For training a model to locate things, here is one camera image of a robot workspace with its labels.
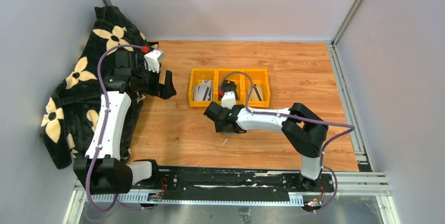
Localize white cards in left bin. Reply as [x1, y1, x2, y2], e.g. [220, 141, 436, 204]
[193, 80, 213, 101]

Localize blue leather card holder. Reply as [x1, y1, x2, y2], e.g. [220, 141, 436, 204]
[222, 130, 246, 134]

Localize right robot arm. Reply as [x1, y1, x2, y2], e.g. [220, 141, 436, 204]
[204, 102, 329, 191]

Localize middle yellow bin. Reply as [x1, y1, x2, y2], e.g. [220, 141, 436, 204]
[214, 69, 246, 105]

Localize black card in middle bin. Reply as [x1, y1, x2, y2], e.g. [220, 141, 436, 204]
[221, 80, 239, 100]

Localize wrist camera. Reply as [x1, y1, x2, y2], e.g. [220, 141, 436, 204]
[144, 49, 165, 73]
[218, 81, 237, 109]

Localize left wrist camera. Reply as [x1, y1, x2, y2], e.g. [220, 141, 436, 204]
[144, 49, 165, 73]

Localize right yellow bin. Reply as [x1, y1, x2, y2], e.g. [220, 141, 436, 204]
[243, 69, 271, 109]

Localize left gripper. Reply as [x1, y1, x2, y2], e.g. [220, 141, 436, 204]
[133, 63, 176, 99]

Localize yellow bin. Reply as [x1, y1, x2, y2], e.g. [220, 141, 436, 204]
[214, 69, 246, 105]
[188, 69, 218, 108]
[243, 69, 271, 109]

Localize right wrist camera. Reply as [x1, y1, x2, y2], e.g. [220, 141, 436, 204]
[218, 81, 237, 109]

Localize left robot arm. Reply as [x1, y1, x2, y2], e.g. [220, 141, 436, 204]
[73, 49, 176, 195]

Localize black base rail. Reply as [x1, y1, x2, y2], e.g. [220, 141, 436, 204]
[83, 165, 338, 206]

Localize left yellow bin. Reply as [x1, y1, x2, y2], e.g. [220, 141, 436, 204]
[188, 69, 218, 108]

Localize cards in right bin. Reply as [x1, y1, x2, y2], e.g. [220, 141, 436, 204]
[247, 84, 264, 102]

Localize black floral blanket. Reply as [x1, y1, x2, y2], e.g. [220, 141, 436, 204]
[39, 6, 158, 169]

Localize right aluminium frame post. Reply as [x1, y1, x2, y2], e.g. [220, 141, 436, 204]
[331, 0, 364, 47]

